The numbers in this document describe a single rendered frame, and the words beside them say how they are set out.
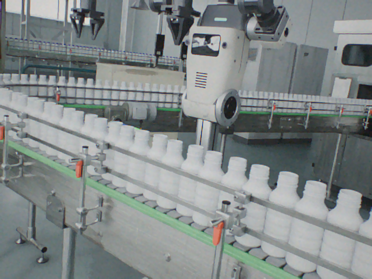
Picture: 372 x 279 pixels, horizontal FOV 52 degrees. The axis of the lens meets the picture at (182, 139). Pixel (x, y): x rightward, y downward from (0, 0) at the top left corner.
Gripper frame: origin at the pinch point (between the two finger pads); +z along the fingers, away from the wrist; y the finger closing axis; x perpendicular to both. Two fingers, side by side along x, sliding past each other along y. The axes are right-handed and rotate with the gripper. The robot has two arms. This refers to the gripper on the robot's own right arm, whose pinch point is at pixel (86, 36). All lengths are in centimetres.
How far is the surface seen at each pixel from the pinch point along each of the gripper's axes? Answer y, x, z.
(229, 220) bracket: 26, 86, 31
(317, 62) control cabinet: -650, -184, -17
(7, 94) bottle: 16.5, -24.2, 24.6
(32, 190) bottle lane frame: 21, 5, 53
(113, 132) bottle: 16.5, 39.2, 25.5
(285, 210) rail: 19, 93, 28
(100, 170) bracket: 21, 41, 35
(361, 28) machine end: -369, -25, -50
